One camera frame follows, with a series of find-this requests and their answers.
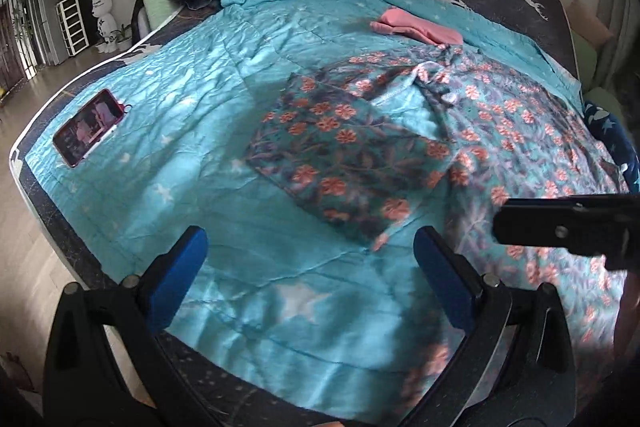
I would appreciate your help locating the turquoise star quilt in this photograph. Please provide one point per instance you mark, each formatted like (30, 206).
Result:
(178, 158)

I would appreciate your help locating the pink beige cushion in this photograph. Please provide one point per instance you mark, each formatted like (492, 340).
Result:
(587, 25)

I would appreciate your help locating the dark deer-print mattress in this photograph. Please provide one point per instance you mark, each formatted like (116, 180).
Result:
(233, 401)

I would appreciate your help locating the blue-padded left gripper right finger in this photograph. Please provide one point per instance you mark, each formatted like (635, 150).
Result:
(515, 363)

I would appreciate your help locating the teal floral garment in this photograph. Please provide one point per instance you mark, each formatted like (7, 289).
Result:
(379, 145)

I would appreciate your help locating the navy star blanket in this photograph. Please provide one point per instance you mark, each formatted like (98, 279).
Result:
(606, 128)

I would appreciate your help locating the pink folded cloth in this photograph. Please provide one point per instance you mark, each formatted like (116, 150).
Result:
(395, 21)

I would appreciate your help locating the grey refrigerator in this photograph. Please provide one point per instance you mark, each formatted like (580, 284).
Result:
(48, 32)

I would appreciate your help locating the pale green cushion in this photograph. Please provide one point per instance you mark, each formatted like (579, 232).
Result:
(593, 66)

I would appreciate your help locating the green striped pillow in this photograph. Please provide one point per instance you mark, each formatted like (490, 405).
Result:
(158, 11)

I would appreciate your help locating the smartphone in pink case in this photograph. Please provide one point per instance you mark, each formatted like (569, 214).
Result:
(88, 127)

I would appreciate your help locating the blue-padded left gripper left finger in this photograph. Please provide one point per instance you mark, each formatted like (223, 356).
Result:
(82, 383)

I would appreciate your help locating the white frog figurine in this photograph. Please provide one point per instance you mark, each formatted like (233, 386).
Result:
(106, 23)

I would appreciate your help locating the white shelf rack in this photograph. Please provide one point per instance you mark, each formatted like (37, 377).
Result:
(72, 26)

